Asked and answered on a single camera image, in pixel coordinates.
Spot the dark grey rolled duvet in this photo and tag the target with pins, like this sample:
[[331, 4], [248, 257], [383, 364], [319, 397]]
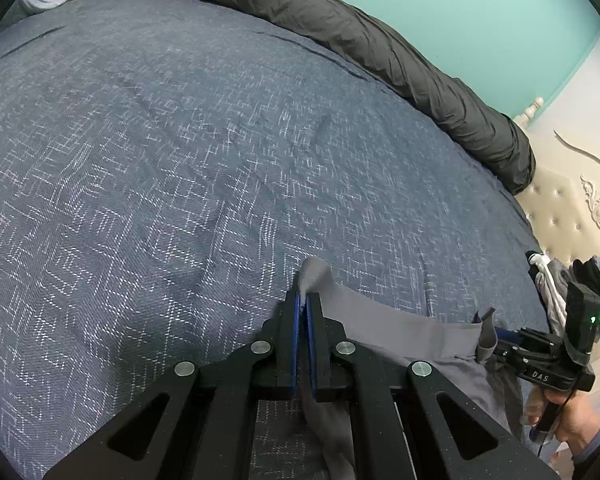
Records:
[[380, 50]]

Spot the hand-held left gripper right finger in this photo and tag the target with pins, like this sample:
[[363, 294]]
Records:
[[316, 360]]

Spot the blue patterned bed cover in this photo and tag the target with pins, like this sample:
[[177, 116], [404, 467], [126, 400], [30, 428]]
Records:
[[180, 185]]

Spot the grey garment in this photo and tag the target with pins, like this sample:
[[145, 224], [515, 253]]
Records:
[[405, 325]]

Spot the cream tufted headboard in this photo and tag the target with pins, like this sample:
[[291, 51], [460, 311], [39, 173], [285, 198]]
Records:
[[570, 195]]

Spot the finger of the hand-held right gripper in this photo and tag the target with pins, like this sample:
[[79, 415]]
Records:
[[505, 347]]

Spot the person's right hand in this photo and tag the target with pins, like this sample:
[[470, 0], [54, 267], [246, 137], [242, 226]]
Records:
[[575, 422]]

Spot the person's right forearm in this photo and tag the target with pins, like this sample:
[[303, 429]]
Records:
[[597, 452]]

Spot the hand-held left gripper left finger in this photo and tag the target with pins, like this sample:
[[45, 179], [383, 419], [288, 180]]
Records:
[[296, 340]]

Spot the black white garment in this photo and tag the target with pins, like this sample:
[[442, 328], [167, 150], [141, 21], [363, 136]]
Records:
[[545, 285]]

